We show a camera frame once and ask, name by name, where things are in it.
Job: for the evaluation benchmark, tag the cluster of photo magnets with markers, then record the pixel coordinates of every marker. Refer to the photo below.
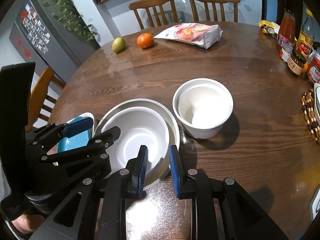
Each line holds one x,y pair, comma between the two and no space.
36,30

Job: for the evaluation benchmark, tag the orange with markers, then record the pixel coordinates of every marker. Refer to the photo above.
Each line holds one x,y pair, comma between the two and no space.
145,40

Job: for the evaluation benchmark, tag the beaded wooden trivet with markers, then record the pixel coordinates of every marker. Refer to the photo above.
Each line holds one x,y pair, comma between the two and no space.
308,115

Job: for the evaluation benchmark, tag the green pear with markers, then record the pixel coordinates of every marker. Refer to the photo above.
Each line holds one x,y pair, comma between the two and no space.
118,45

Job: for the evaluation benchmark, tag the bag of bread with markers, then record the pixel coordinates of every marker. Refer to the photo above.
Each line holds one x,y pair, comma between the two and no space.
192,33

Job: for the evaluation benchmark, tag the large grey bowl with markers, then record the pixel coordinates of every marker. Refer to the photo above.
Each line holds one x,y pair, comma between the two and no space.
140,102

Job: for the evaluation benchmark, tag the red sauce jar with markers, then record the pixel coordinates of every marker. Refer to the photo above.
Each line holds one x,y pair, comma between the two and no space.
313,72

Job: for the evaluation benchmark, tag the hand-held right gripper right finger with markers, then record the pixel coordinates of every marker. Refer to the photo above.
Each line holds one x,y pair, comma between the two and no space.
175,172

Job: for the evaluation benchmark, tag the white bowl with blue print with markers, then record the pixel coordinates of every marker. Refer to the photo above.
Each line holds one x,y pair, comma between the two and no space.
317,100

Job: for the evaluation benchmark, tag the person's left hand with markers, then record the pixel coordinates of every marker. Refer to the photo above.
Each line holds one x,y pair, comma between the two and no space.
25,223

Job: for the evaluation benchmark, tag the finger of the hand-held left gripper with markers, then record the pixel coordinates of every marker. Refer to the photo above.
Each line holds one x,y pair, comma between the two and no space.
77,127
107,136

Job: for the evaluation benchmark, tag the grey refrigerator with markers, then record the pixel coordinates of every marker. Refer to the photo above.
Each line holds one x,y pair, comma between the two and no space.
65,45

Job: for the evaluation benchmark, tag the white deep ceramic pot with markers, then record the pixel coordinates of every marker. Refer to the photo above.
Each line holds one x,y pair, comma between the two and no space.
200,130

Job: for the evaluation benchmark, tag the hanging green vine plant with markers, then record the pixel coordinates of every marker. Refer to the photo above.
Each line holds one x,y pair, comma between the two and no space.
65,12

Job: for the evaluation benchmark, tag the dark sauce jar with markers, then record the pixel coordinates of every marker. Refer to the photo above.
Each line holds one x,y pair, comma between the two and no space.
296,65

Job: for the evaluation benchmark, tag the blue dish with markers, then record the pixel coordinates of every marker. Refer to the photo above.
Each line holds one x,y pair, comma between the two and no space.
72,142

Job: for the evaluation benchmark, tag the yellow snack packet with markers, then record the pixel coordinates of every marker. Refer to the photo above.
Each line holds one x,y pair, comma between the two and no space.
268,28

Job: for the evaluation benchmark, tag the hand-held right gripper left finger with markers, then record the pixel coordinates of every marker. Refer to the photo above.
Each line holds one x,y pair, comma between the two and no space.
141,170

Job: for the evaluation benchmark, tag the red sauce bottle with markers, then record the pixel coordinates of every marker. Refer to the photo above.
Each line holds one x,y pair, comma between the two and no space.
286,30

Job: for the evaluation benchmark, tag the yellow label oil bottle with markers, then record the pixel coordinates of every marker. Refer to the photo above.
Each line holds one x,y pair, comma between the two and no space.
305,40

